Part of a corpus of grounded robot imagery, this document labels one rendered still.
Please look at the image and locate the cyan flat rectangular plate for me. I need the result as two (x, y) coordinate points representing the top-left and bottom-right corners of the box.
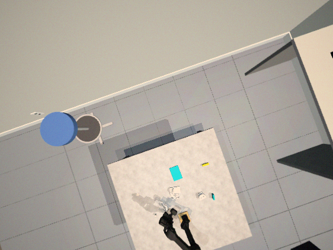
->
(170, 165), (182, 181)

